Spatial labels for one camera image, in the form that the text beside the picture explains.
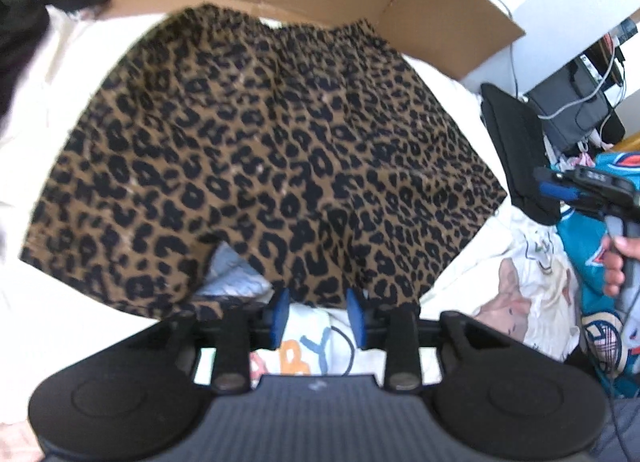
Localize leopard print shorts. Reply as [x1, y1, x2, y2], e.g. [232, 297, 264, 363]
[21, 5, 506, 320]

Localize black folded garment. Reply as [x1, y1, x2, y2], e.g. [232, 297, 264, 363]
[480, 83, 561, 226]

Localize person right hand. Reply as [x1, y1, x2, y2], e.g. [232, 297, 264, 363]
[602, 236, 640, 297]

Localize teal printed garment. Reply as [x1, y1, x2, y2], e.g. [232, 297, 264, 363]
[554, 150, 640, 398]

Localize white printed baby garment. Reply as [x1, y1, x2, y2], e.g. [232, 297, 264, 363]
[250, 304, 386, 386]

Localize grey box with cables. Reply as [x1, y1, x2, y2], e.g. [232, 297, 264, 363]
[525, 58, 625, 151]

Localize cream bear print bedsheet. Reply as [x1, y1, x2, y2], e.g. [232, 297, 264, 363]
[1, 9, 579, 461]

